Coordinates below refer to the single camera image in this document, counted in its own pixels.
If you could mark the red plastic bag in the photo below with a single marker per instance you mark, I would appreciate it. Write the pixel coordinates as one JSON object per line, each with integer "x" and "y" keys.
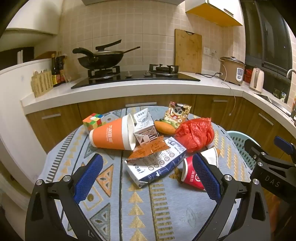
{"x": 195, "y": 134}

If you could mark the light blue laundry basket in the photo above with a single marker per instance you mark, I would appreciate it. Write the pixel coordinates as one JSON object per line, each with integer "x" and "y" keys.
{"x": 239, "y": 139}

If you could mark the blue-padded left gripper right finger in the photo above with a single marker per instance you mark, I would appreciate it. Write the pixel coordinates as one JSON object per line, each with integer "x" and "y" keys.
{"x": 241, "y": 211}

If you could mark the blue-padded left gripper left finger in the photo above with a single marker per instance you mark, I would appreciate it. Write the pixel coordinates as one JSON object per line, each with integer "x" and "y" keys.
{"x": 43, "y": 221}

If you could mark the beige rice cooker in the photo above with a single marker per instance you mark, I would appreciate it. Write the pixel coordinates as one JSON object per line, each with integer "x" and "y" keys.
{"x": 231, "y": 70}

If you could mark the wall power socket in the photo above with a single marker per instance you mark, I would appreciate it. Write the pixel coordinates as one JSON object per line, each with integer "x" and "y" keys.
{"x": 206, "y": 51}

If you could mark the woven yellow basket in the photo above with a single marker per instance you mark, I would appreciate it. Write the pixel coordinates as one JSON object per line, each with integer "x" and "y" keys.
{"x": 41, "y": 83}

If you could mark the black wok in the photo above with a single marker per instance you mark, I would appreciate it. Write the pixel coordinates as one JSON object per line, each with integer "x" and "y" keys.
{"x": 104, "y": 59}

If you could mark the red paper cup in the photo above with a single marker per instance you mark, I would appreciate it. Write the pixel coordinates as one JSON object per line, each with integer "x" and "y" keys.
{"x": 189, "y": 175}

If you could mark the large blue white milk carton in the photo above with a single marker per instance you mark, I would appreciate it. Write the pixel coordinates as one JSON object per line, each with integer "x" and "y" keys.
{"x": 154, "y": 166}

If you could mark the rubik's cube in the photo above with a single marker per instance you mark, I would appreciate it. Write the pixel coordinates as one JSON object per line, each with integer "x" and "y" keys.
{"x": 93, "y": 121}

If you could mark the small white milk carton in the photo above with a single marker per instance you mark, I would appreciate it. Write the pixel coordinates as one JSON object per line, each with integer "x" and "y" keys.
{"x": 144, "y": 130}

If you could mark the orange torn wrapper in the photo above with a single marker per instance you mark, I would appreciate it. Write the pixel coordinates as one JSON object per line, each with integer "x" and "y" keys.
{"x": 147, "y": 149}

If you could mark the dark window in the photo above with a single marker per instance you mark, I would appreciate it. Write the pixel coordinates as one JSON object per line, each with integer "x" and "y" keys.
{"x": 267, "y": 38}

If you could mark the black ladle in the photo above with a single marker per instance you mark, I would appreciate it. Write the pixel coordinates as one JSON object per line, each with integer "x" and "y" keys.
{"x": 84, "y": 51}

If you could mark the white electric kettle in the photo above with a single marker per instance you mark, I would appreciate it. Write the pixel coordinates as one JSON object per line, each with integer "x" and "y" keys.
{"x": 257, "y": 80}

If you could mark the wooden lower cabinets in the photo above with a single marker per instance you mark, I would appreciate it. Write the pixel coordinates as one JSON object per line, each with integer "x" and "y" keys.
{"x": 250, "y": 115}

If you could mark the dark sauce bottle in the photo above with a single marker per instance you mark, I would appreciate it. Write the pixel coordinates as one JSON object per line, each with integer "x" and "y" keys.
{"x": 56, "y": 78}
{"x": 61, "y": 61}

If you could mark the wooden cutting board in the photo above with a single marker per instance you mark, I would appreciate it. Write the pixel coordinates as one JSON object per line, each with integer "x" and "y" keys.
{"x": 188, "y": 51}

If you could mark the white upper cabinet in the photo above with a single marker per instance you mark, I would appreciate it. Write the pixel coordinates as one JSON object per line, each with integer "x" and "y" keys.
{"x": 226, "y": 13}

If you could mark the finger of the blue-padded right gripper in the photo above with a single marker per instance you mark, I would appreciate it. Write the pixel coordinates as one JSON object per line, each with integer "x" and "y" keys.
{"x": 266, "y": 165}
{"x": 285, "y": 146}

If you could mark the panda snack bag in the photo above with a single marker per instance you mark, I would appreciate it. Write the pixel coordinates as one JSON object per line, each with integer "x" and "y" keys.
{"x": 177, "y": 113}

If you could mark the black gas stove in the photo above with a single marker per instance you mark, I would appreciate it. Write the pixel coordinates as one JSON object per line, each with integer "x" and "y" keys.
{"x": 114, "y": 74}

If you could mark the orange paper cup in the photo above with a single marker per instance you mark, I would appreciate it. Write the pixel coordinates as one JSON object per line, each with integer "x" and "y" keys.
{"x": 117, "y": 135}

